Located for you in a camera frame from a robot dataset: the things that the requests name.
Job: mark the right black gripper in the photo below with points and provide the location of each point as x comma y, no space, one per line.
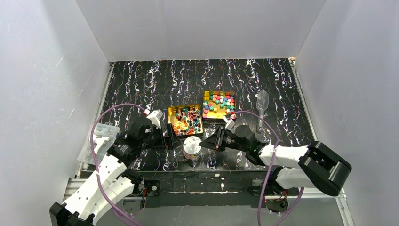
220,139

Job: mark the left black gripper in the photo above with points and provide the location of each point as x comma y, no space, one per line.
169,136

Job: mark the white round jar lid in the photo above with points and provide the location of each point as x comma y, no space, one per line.
191,145

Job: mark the tin tray of lollipops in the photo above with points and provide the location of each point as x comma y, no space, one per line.
186,120

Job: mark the clear plastic jar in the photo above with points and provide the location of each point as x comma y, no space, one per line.
192,155

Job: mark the translucent plastic scoop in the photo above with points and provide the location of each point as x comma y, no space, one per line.
262,104

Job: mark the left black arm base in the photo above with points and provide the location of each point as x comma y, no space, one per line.
148,188

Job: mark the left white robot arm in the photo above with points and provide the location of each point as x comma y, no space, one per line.
113,180

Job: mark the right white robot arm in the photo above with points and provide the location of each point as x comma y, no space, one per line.
310,166

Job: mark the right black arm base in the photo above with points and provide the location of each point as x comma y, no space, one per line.
278,203

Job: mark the clear plastic box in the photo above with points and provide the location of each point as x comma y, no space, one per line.
103,137

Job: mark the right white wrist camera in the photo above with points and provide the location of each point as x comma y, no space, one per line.
229,120

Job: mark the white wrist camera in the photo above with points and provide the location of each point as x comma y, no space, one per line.
155,116
229,120

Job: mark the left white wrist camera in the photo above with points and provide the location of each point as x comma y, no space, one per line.
155,116

